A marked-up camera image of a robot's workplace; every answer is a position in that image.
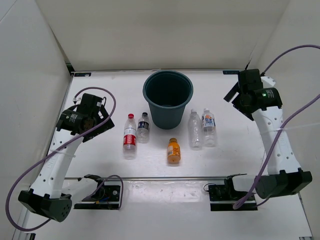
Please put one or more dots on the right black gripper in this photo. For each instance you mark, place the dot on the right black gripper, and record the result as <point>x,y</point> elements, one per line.
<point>235,103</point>

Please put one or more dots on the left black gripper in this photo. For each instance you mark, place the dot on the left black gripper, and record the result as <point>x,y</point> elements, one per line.
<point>104,127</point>

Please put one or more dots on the red label plastic bottle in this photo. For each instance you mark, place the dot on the red label plastic bottle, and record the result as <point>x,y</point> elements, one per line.
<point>129,137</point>

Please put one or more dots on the white blue label bottle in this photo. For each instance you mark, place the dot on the white blue label bottle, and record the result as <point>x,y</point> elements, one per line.
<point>209,128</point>

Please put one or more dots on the clear unlabelled plastic bottle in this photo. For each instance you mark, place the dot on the clear unlabelled plastic bottle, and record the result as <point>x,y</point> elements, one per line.
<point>194,130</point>

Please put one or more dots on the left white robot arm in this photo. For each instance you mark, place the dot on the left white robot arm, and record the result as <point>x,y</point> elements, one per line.
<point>77,124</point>

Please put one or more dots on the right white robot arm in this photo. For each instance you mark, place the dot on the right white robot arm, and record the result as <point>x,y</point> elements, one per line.
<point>284,176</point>

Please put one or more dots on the dark green plastic bin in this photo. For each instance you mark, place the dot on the dark green plastic bin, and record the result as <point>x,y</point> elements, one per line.
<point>167,93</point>

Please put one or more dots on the dark label plastic bottle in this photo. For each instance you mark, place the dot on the dark label plastic bottle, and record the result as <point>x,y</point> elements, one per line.
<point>143,128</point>

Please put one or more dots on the orange juice bottle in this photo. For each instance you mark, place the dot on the orange juice bottle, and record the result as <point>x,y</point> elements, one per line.
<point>173,151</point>

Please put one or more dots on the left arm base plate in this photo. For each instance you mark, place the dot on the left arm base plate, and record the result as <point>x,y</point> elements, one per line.
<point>107,196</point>

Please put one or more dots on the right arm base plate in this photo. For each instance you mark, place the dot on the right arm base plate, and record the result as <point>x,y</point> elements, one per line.
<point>223,196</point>

